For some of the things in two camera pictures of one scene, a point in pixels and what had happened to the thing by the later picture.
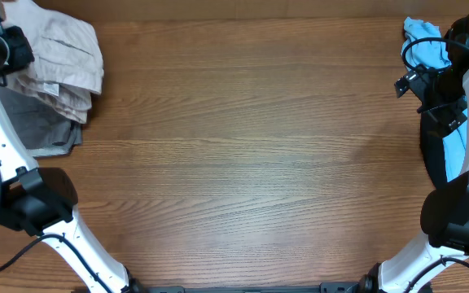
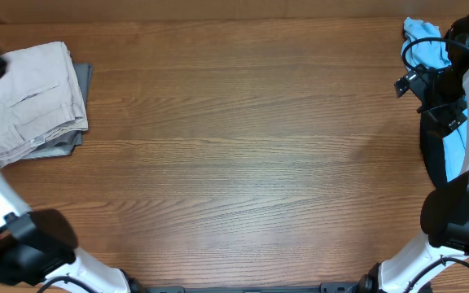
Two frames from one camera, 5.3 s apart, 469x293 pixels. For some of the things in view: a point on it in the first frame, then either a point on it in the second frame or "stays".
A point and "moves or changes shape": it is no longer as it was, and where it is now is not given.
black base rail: (317, 287) stays
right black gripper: (453, 115) stays
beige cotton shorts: (67, 67) moves or changes shape
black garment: (432, 130) stays
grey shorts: (45, 132) to (64, 145)
